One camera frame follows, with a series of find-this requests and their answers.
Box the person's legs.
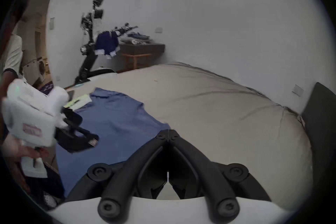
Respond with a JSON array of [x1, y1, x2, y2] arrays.
[[24, 163, 66, 209]]

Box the bed with beige sheet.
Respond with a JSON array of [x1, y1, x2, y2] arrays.
[[56, 61, 314, 211]]

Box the white washing machine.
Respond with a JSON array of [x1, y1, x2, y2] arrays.
[[22, 56, 49, 85]]

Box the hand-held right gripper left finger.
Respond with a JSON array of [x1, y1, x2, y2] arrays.
[[64, 129, 169, 223]]

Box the pale yellow paper card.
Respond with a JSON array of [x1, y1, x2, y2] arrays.
[[64, 94, 93, 111]]

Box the black robot with blue garment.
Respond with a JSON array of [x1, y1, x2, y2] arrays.
[[64, 0, 138, 89]]

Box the blue shirt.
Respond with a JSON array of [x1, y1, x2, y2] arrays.
[[56, 87, 171, 196]]

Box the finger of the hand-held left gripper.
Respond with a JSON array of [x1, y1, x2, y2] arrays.
[[55, 128, 92, 153], [64, 118, 100, 147]]

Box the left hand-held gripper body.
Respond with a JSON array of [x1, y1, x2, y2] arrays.
[[1, 79, 83, 179]]

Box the person's body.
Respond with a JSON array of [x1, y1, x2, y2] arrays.
[[0, 33, 25, 82]]

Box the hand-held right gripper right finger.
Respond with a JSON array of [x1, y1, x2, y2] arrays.
[[168, 129, 271, 222]]

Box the person's left hand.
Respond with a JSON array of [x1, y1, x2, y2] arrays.
[[1, 134, 50, 166]]

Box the dark padded headboard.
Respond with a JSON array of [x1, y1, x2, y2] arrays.
[[300, 82, 336, 192]]

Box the dark wooden table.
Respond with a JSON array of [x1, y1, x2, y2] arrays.
[[117, 31, 166, 71]]

